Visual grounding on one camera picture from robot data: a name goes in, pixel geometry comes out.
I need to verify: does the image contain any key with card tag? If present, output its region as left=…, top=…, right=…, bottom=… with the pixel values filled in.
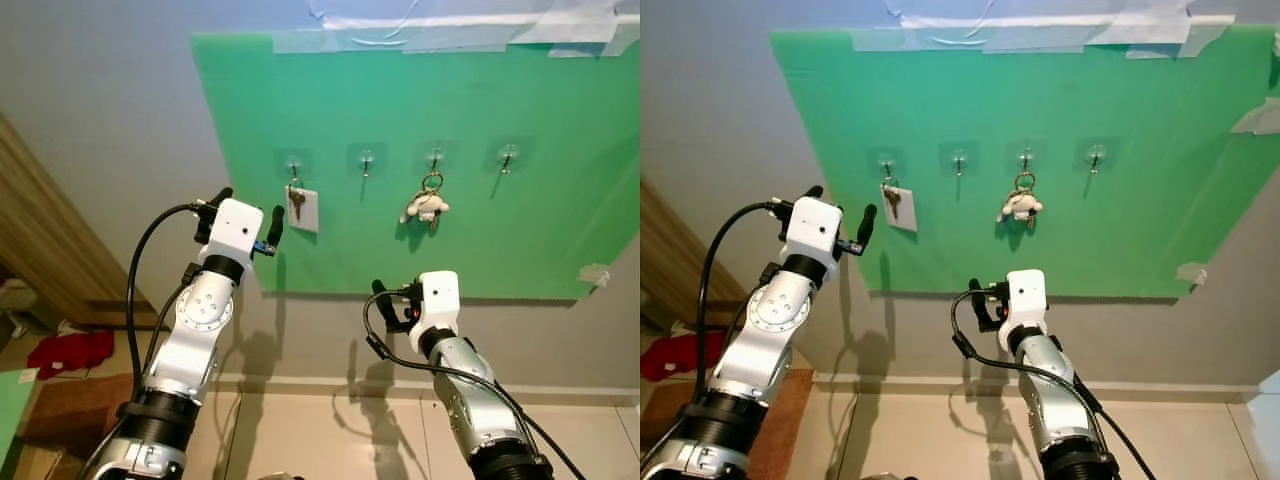
left=880, top=179, right=919, bottom=234
left=285, top=178, right=322, bottom=235

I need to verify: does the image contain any clear adhesive hook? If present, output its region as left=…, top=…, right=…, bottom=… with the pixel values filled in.
left=868, top=146, right=906, bottom=186
left=415, top=140, right=453, bottom=179
left=488, top=140, right=529, bottom=179
left=347, top=143, right=387, bottom=181
left=940, top=142, right=979, bottom=179
left=275, top=147, right=313, bottom=191
left=1007, top=140, right=1046, bottom=179
left=1076, top=140, right=1116, bottom=177

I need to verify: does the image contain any clear tape strip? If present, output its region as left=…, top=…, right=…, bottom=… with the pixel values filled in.
left=983, top=26, right=1106, bottom=53
left=400, top=26, right=531, bottom=53
left=1125, top=10, right=1241, bottom=59
left=850, top=28, right=986, bottom=53
left=545, top=15, right=641, bottom=58

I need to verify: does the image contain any red cloth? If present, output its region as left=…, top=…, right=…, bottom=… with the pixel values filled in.
left=24, top=329, right=117, bottom=382
left=640, top=334, right=712, bottom=384

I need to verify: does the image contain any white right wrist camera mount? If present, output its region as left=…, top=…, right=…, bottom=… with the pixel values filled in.
left=999, top=267, right=1049, bottom=332
left=413, top=269, right=463, bottom=337

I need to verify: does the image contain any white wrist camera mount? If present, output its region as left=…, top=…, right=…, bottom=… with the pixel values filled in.
left=204, top=197, right=264, bottom=267
left=413, top=269, right=463, bottom=337
left=784, top=197, right=844, bottom=267
left=999, top=267, right=1049, bottom=332

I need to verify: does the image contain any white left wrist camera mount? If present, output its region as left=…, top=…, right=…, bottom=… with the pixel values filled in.
left=204, top=197, right=264, bottom=267
left=784, top=197, right=844, bottom=267

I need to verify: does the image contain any white plush keychain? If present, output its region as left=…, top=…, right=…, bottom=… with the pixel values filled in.
left=400, top=172, right=451, bottom=233
left=996, top=172, right=1045, bottom=233

